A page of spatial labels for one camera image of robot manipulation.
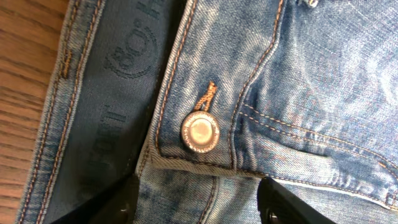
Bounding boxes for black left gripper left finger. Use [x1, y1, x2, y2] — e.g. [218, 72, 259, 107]
[53, 174, 139, 224]

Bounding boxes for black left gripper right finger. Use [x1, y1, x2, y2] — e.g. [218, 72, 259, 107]
[257, 177, 335, 224]

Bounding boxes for light blue denim jeans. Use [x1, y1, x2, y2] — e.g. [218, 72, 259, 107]
[16, 0, 397, 223]

